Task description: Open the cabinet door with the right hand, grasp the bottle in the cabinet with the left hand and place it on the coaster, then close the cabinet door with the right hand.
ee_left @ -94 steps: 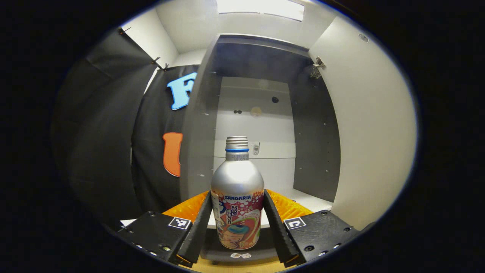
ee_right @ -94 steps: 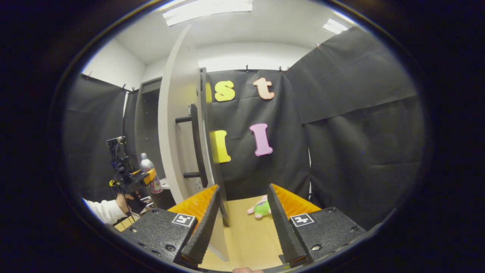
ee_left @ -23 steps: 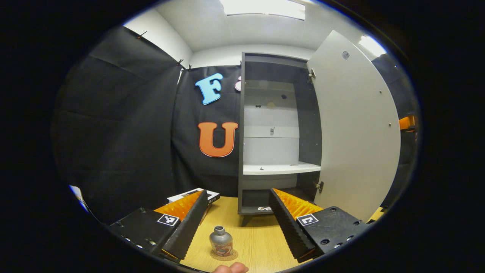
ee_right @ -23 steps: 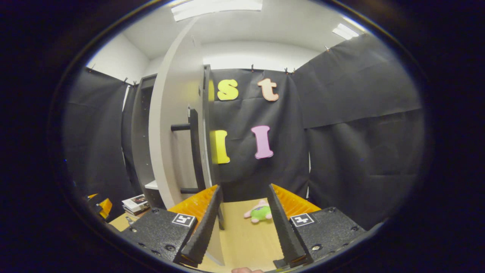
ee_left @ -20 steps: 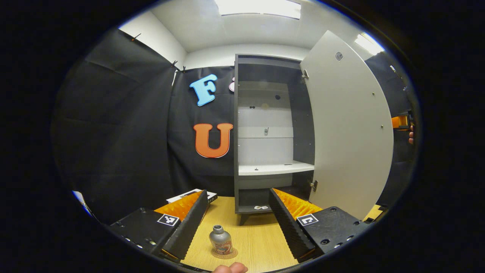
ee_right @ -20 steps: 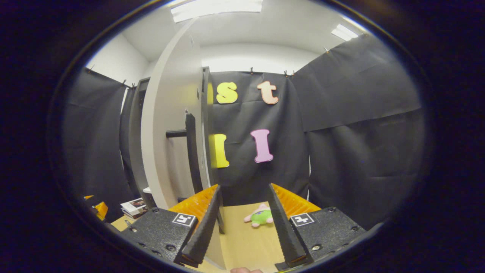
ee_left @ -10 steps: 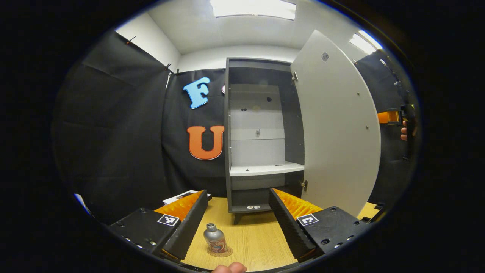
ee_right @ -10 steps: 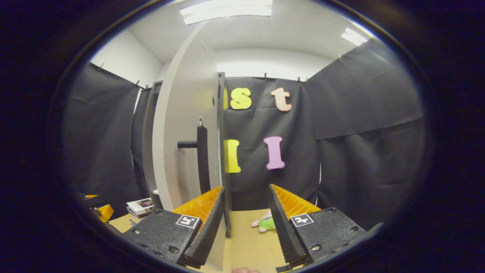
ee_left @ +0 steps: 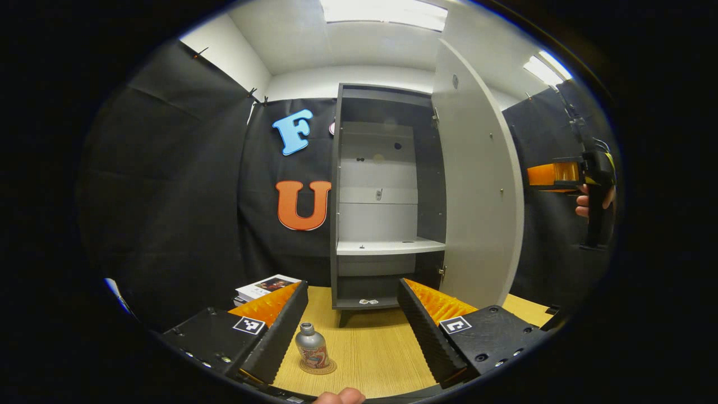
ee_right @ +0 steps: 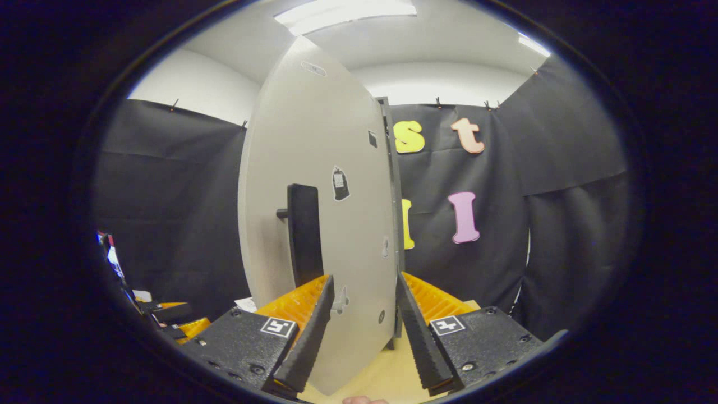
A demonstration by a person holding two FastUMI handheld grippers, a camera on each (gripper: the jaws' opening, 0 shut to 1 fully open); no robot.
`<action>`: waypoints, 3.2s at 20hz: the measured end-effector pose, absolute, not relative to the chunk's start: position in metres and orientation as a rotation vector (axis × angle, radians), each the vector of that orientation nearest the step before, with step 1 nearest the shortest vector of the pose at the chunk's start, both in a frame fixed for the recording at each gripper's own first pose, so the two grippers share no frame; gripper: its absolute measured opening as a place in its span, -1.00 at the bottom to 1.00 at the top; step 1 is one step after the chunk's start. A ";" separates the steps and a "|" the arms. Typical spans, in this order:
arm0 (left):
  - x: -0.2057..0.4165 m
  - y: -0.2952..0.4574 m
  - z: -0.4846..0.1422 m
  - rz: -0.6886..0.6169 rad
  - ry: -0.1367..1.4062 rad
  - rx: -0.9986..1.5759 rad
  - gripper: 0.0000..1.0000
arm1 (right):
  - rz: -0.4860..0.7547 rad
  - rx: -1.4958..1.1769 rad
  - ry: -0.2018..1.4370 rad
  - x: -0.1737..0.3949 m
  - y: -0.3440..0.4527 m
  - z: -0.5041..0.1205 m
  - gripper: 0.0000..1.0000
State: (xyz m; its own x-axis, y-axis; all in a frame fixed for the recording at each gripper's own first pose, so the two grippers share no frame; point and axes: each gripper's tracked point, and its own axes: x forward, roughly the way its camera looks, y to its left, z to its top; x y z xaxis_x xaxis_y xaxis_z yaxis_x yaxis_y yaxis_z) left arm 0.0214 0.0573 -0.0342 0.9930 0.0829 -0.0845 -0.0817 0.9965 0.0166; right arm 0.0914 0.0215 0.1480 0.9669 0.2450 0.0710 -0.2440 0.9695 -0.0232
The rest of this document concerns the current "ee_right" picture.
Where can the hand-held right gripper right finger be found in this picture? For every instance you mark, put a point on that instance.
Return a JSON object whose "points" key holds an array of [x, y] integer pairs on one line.
{"points": [[420, 342]]}

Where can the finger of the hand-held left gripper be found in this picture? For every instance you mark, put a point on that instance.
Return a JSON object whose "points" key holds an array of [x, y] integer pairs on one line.
{"points": [[168, 313], [193, 328]]}

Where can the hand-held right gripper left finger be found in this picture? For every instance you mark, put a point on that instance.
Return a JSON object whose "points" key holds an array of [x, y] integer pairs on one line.
{"points": [[311, 342]]}

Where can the dark grey cabinet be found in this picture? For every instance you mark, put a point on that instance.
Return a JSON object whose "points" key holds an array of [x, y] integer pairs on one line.
{"points": [[396, 196]]}

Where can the grey cabinet door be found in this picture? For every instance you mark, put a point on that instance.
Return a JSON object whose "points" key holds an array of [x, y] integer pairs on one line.
{"points": [[314, 140]]}

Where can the black backdrop cloth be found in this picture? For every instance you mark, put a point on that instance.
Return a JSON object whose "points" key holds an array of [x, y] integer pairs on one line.
{"points": [[168, 196]]}

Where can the small ceiling light panel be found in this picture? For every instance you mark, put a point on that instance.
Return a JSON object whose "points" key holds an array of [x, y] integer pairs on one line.
{"points": [[533, 45]]}

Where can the large ceiling light panel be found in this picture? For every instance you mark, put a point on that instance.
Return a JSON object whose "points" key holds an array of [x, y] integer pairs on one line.
{"points": [[348, 11]]}

